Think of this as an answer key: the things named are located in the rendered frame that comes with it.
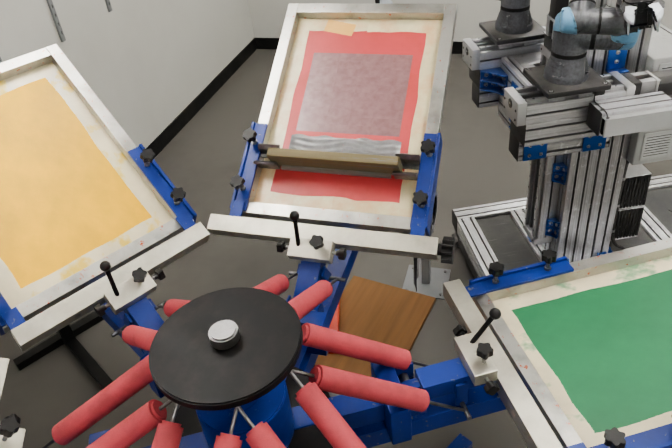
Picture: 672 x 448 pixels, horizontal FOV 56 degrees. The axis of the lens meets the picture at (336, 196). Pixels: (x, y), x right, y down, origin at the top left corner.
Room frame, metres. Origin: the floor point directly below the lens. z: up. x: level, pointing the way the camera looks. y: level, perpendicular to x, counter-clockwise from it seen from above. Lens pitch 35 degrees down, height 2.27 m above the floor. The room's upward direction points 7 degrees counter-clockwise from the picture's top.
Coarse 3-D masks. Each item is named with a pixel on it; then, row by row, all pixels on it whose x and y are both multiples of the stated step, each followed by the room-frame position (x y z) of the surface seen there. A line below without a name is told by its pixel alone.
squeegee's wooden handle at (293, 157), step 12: (276, 156) 1.65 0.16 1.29; (288, 156) 1.63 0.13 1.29; (300, 156) 1.62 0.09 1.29; (312, 156) 1.61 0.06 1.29; (324, 156) 1.60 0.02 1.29; (336, 156) 1.59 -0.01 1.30; (348, 156) 1.58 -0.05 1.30; (360, 156) 1.57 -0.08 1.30; (372, 156) 1.56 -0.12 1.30; (384, 156) 1.55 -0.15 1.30; (396, 156) 1.55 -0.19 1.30; (336, 168) 1.61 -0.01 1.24; (348, 168) 1.60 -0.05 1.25; (360, 168) 1.58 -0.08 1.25; (372, 168) 1.56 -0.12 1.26; (384, 168) 1.55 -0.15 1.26; (396, 168) 1.53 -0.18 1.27
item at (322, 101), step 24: (312, 48) 2.07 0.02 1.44; (336, 48) 2.04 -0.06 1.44; (360, 48) 2.01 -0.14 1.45; (312, 72) 1.98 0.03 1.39; (336, 72) 1.96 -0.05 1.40; (312, 96) 1.90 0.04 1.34; (336, 96) 1.88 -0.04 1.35; (312, 120) 1.83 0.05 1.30; (336, 120) 1.80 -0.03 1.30; (288, 144) 1.77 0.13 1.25; (288, 192) 1.63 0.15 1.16; (312, 192) 1.61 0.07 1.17
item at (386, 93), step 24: (384, 48) 1.99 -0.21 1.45; (408, 48) 1.96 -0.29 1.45; (360, 72) 1.93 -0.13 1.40; (384, 72) 1.91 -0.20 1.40; (408, 72) 1.88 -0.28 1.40; (360, 96) 1.85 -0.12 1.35; (384, 96) 1.83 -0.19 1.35; (408, 96) 1.81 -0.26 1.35; (360, 120) 1.78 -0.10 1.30; (384, 120) 1.76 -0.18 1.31; (408, 120) 1.74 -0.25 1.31; (408, 144) 1.66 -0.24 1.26; (336, 192) 1.59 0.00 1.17; (360, 192) 1.57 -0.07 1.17; (384, 192) 1.55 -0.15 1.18
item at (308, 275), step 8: (304, 264) 1.35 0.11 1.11; (312, 264) 1.34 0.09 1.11; (320, 264) 1.34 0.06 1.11; (304, 272) 1.33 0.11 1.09; (312, 272) 1.32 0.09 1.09; (320, 272) 1.33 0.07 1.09; (304, 280) 1.31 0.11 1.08; (312, 280) 1.30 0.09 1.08; (296, 288) 1.30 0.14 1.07; (304, 288) 1.29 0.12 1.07
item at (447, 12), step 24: (288, 24) 2.14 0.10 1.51; (288, 48) 2.06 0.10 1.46; (432, 96) 1.75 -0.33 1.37; (264, 120) 1.84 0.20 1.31; (432, 120) 1.68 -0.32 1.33; (264, 216) 1.57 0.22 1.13; (288, 216) 1.53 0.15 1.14; (312, 216) 1.51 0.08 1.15; (336, 216) 1.49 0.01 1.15; (360, 216) 1.47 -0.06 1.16; (384, 216) 1.46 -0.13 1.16
